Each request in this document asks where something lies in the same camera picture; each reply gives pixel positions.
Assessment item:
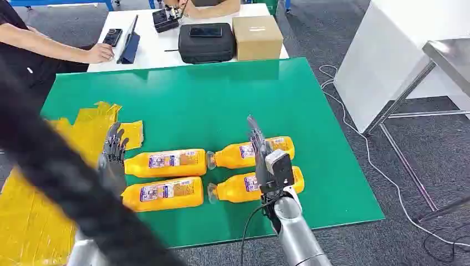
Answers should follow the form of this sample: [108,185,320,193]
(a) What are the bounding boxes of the orange drink bottle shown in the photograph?
[124,149,208,179]
[206,166,305,205]
[206,136,295,171]
[121,177,205,213]

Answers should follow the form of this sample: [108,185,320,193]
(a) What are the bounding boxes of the person's hand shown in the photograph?
[86,43,115,64]
[177,0,196,18]

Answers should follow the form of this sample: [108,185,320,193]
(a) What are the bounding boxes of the white floor cable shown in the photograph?
[318,65,470,247]

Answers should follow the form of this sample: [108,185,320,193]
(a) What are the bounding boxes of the black carrying case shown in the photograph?
[178,22,237,65]

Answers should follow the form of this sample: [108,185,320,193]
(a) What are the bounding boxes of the blue metal frame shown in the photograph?
[9,0,115,12]

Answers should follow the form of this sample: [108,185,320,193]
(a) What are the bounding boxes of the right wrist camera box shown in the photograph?
[264,149,295,192]

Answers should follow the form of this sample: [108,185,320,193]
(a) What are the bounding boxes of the green crate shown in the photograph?
[253,0,280,16]

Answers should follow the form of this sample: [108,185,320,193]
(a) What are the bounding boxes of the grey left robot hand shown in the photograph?
[96,122,130,198]

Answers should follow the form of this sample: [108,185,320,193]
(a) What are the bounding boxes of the black floor cable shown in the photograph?
[423,224,470,263]

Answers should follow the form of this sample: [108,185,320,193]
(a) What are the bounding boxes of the white table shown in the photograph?
[86,3,290,73]

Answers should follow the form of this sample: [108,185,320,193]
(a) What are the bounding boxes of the black phone with camera ring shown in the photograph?
[102,28,124,48]

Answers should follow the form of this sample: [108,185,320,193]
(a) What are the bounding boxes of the black remote controller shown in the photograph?
[152,4,185,34]

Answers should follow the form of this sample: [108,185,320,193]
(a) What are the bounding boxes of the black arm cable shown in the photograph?
[240,201,275,266]

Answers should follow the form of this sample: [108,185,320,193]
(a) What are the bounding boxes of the yellow plastic sheet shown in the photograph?
[0,101,145,266]

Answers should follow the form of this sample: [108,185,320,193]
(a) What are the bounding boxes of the green table mat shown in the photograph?
[39,57,386,249]

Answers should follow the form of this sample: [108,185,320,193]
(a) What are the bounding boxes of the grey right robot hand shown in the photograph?
[247,115,274,194]

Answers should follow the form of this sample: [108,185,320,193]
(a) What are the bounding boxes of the steel bench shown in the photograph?
[363,37,470,223]

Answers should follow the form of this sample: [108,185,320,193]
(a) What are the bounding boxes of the brown cardboard box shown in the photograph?
[232,15,284,62]

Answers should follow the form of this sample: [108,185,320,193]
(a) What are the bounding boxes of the person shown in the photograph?
[0,0,95,111]

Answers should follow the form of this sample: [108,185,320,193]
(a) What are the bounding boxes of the tablet with blue cover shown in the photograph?
[116,14,141,65]

